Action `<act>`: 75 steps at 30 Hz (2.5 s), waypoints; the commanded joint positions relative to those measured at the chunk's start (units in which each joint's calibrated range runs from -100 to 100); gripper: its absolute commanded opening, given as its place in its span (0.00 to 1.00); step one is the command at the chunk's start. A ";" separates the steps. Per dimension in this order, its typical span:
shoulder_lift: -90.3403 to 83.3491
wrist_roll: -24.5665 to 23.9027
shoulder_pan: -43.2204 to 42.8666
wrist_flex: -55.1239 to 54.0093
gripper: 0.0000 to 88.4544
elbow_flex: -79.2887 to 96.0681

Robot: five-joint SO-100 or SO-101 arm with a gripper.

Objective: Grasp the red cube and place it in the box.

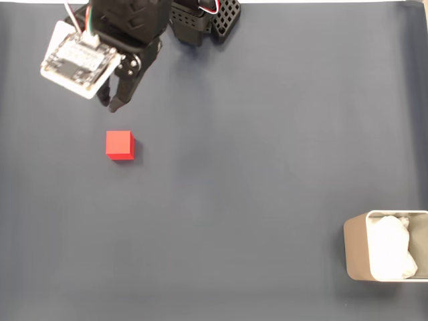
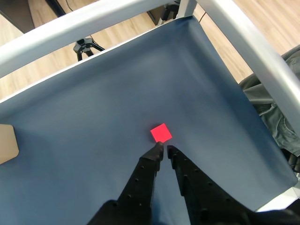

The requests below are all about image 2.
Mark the beige box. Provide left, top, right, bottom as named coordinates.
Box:
left=0, top=124, right=20, bottom=165

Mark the black stand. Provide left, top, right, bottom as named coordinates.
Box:
left=160, top=1, right=182, bottom=23

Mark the black tripod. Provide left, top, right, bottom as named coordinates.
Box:
left=73, top=37, right=105, bottom=62

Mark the dark cabinet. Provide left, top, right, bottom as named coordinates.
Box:
left=0, top=0, right=66, bottom=33

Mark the red cube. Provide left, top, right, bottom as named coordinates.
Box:
left=150, top=123, right=173, bottom=143

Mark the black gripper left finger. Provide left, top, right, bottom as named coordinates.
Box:
left=86, top=141, right=164, bottom=225

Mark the person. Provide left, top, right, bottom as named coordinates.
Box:
left=239, top=45, right=300, bottom=174

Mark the dark blue mat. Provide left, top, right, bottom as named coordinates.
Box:
left=0, top=17, right=298, bottom=225

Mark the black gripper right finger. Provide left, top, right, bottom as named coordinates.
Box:
left=166, top=145, right=267, bottom=225

